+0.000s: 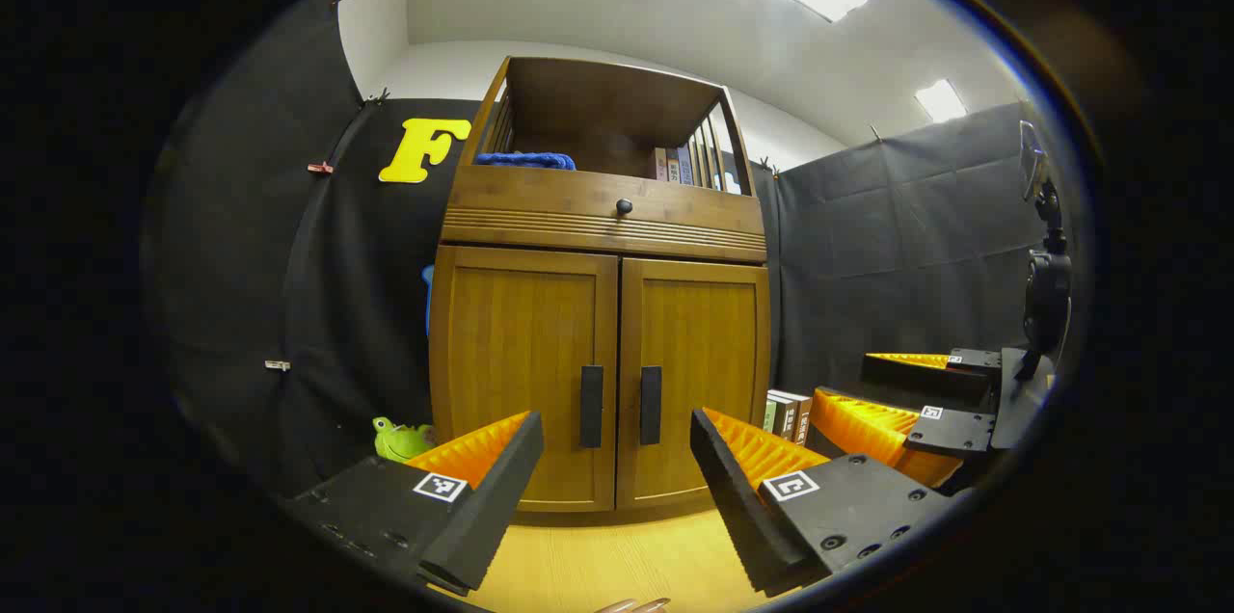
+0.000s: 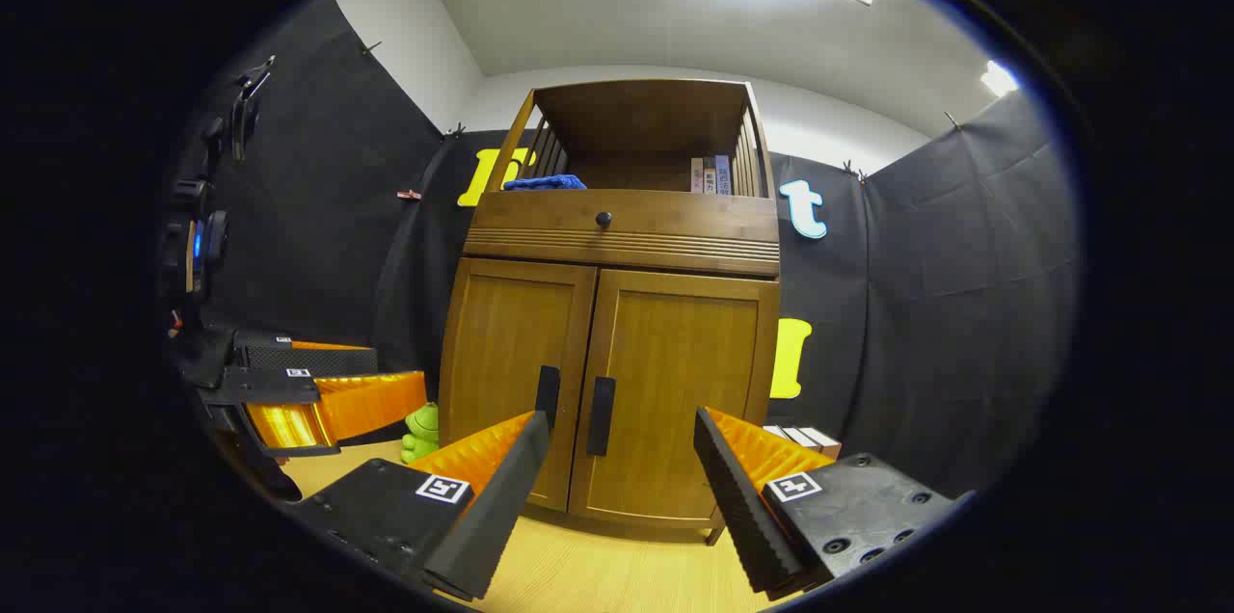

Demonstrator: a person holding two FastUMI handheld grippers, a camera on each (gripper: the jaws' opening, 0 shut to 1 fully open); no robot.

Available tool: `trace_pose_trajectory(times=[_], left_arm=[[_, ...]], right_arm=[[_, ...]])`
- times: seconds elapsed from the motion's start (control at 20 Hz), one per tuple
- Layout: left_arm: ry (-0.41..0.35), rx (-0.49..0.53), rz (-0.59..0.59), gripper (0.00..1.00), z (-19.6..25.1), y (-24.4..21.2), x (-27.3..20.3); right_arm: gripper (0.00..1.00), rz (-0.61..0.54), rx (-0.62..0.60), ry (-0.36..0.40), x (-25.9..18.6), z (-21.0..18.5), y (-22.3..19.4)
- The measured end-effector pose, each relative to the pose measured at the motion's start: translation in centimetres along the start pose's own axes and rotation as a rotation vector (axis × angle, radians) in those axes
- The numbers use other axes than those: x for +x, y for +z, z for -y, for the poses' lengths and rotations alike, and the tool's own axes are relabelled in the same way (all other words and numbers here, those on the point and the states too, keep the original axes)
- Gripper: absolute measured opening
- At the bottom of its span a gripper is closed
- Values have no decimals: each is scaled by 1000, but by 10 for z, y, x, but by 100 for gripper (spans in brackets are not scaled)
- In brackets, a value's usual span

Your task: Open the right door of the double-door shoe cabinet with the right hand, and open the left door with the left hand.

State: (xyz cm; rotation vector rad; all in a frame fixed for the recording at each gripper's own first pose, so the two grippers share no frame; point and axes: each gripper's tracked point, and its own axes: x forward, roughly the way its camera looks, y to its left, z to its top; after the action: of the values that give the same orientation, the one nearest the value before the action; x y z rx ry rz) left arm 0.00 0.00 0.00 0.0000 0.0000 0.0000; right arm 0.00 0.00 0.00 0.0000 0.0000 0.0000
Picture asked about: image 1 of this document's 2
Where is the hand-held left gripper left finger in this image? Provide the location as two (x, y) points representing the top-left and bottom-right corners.
(284, 411), (546, 595)

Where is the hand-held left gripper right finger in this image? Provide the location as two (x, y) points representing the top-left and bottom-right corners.
(689, 406), (955, 598)

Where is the black door handle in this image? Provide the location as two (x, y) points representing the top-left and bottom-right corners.
(579, 364), (605, 449)
(639, 365), (664, 446)

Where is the wooden shoe cabinet door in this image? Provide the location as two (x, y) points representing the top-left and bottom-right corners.
(431, 245), (620, 513)
(617, 256), (772, 510)

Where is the wooden double-door shoe cabinet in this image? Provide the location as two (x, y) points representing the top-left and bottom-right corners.
(427, 55), (774, 514)

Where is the olive standing book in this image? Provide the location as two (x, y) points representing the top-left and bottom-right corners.
(769, 390), (799, 441)

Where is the red-brown standing book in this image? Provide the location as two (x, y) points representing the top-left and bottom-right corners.
(783, 389), (814, 446)

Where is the green frog toy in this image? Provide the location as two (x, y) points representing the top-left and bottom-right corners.
(373, 416), (435, 463)

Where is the small ceiling light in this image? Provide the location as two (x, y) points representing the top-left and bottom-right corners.
(914, 79), (968, 123)

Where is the wooden drawer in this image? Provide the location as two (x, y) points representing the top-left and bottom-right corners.
(442, 166), (768, 264)

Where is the black backdrop cloth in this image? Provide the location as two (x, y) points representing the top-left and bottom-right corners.
(143, 0), (1071, 498)

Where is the blue folded cloth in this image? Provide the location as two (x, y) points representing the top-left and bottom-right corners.
(474, 151), (577, 172)

